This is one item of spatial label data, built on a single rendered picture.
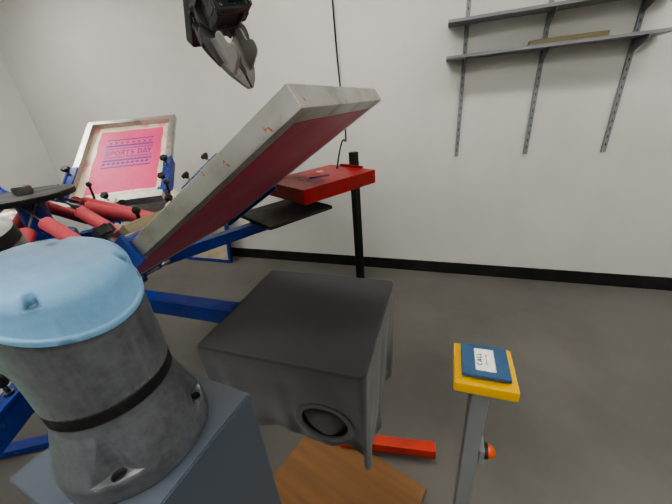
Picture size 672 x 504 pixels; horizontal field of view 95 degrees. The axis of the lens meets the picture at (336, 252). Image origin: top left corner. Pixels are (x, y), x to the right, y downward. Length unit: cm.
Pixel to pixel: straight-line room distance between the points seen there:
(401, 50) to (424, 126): 56
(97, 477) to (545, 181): 285
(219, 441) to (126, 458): 9
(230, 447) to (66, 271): 27
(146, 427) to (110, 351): 9
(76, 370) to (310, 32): 281
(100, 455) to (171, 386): 8
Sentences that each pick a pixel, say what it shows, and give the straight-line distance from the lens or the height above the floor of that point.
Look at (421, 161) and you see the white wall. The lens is 277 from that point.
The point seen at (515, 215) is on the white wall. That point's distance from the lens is 293.
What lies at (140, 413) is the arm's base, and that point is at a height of 127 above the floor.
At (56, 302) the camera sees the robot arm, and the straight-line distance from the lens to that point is 32.
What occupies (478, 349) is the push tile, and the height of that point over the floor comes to 97.
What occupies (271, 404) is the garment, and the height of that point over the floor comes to 76.
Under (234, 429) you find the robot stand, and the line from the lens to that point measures 46.
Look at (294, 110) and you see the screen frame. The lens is 47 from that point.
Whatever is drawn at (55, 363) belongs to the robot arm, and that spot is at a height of 136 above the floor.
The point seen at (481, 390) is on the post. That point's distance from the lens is 80.
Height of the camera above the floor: 153
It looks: 26 degrees down
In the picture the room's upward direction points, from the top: 5 degrees counter-clockwise
